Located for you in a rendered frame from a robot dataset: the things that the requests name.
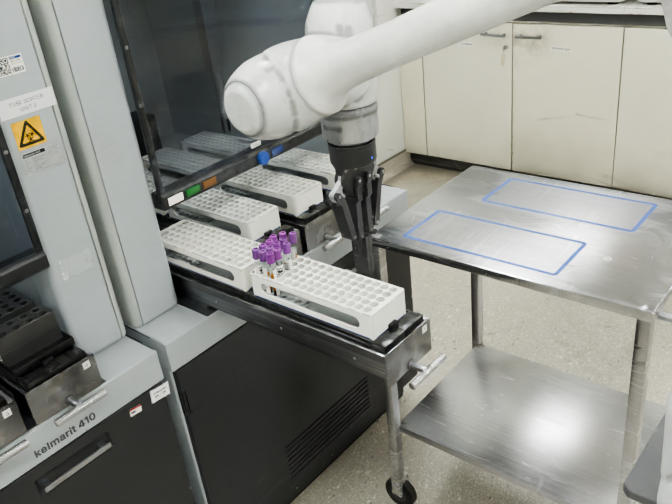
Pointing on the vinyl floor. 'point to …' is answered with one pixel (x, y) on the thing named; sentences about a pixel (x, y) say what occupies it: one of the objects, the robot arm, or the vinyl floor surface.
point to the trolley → (517, 209)
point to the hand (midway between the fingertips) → (363, 252)
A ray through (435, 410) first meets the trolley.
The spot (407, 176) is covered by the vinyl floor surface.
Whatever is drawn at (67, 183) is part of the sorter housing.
